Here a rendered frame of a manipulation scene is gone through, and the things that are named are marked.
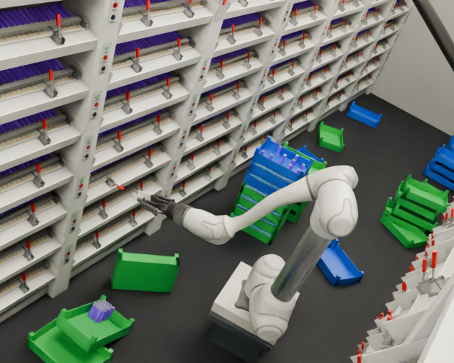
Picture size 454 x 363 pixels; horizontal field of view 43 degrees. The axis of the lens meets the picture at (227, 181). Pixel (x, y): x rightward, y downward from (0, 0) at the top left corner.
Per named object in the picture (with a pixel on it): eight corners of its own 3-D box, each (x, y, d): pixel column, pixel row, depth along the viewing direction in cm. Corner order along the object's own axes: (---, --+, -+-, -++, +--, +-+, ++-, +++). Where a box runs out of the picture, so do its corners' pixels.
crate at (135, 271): (170, 292, 290) (168, 281, 296) (180, 265, 278) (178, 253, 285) (111, 289, 280) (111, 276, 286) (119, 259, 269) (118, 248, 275)
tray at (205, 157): (230, 153, 357) (241, 138, 348) (170, 186, 310) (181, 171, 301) (208, 130, 360) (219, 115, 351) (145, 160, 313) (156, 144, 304)
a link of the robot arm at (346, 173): (304, 166, 223) (307, 187, 212) (349, 152, 218) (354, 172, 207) (315, 191, 230) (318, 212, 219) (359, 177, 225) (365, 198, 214)
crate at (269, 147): (309, 169, 333) (314, 158, 329) (298, 184, 317) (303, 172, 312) (264, 146, 339) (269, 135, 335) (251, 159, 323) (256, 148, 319)
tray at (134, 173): (168, 164, 292) (176, 152, 286) (81, 209, 245) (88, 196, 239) (142, 136, 295) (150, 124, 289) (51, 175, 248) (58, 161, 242)
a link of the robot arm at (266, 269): (275, 283, 271) (292, 251, 258) (277, 312, 256) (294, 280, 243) (243, 276, 268) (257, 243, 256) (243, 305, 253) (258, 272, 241)
